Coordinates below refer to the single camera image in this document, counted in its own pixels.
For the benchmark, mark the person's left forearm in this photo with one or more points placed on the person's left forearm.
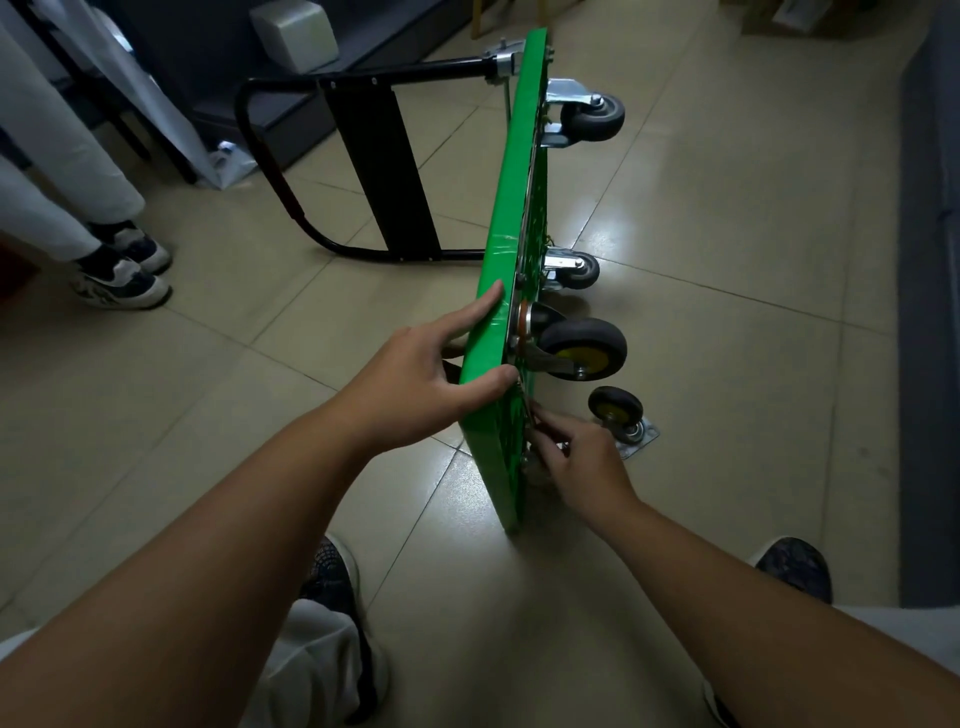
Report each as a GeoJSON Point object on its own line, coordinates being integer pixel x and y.
{"type": "Point", "coordinates": [180, 585]}

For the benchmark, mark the person's light trousers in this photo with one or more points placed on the person's light trousers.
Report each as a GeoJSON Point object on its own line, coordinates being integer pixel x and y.
{"type": "Point", "coordinates": [300, 675]}

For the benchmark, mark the green platform trolley deck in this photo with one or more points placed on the green platform trolley deck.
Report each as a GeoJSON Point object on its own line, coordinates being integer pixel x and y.
{"type": "Point", "coordinates": [517, 225]}

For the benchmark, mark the person's right forearm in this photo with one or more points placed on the person's right forearm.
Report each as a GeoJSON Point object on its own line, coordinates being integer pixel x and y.
{"type": "Point", "coordinates": [787, 622]}

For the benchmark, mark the white box on shelf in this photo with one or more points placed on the white box on shelf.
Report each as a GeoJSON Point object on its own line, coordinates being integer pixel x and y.
{"type": "Point", "coordinates": [294, 34]}

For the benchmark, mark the person's dark shoe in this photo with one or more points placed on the person's dark shoe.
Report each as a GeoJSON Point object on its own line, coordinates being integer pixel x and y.
{"type": "Point", "coordinates": [795, 566]}
{"type": "Point", "coordinates": [337, 592]}

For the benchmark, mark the person's right hand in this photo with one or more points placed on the person's right hand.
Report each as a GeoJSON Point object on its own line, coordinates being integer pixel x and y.
{"type": "Point", "coordinates": [589, 465]}

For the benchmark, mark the person's left hand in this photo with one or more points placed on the person's left hand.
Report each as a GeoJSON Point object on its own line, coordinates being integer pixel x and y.
{"type": "Point", "coordinates": [412, 390]}

